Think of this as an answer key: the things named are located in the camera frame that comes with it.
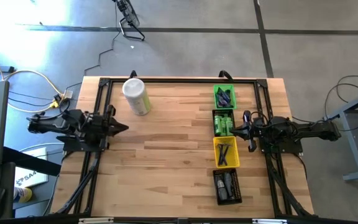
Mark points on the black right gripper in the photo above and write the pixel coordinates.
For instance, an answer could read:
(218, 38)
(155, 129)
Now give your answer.
(251, 130)

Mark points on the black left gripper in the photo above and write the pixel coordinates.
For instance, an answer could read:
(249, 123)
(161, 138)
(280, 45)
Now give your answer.
(107, 126)

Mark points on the blue disposable razor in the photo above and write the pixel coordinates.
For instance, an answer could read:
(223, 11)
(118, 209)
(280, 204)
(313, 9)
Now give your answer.
(220, 153)
(229, 148)
(225, 157)

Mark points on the dark foil sachet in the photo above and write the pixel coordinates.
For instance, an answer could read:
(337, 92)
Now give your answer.
(219, 92)
(221, 104)

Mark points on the dark blue toiletry tube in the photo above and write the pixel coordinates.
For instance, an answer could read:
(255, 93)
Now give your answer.
(224, 99)

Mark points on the small dark bottle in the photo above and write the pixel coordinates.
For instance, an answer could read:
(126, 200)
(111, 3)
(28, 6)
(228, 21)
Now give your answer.
(228, 93)

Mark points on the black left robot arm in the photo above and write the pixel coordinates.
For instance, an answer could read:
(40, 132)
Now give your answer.
(67, 124)

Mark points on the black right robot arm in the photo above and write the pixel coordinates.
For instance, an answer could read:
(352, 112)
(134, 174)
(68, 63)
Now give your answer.
(297, 130)

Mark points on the yellow perforated basket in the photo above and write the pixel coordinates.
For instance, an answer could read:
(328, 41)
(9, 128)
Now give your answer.
(235, 155)

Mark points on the black perforated basket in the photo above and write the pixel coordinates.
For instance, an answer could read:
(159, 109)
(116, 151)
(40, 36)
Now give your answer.
(224, 112)
(238, 186)

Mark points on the white green wipes canister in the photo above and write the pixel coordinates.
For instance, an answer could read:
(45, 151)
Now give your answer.
(135, 96)

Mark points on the green perforated basket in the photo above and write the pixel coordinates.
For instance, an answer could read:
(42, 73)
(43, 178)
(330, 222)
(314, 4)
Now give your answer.
(216, 96)

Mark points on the small grey connector box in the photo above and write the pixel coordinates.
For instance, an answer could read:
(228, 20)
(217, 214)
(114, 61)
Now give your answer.
(68, 94)

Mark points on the black desk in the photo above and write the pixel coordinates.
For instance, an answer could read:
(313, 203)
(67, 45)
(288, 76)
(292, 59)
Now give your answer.
(33, 161)

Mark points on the white printed box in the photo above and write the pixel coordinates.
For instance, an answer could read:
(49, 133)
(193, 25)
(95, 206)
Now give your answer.
(31, 179)

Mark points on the grey metal table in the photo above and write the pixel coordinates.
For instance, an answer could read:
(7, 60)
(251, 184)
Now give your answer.
(351, 146)

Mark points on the black floor fan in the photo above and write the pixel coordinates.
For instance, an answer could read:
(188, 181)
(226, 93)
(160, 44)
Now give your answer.
(132, 15)

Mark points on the person's foot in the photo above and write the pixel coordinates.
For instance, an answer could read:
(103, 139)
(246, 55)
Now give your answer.
(23, 194)

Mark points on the black aluminium table frame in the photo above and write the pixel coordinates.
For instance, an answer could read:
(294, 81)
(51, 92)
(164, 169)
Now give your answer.
(182, 80)

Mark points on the silver bracket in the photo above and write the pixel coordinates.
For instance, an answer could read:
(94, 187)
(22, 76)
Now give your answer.
(269, 221)
(96, 220)

